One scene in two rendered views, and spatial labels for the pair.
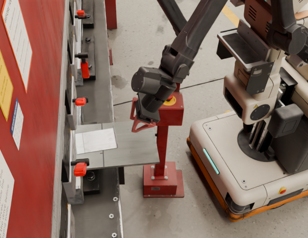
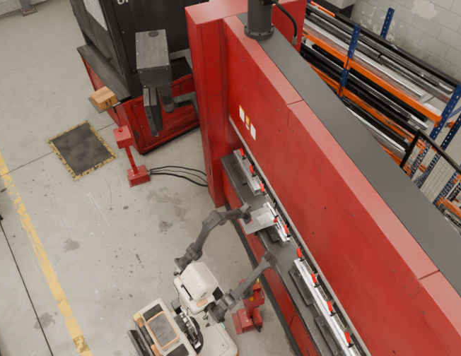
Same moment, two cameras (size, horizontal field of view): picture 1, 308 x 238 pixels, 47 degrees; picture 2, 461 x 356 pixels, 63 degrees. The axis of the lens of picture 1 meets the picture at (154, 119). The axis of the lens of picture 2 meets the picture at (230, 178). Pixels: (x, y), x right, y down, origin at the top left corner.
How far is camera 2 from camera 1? 2.86 m
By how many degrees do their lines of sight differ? 79
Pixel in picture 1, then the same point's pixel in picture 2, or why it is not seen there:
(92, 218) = (256, 206)
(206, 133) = (225, 338)
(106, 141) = (260, 219)
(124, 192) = (268, 306)
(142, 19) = not seen: outside the picture
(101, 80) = (285, 271)
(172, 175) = (241, 316)
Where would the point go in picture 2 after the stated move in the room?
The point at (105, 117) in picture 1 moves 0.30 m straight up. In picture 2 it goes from (271, 248) to (274, 231)
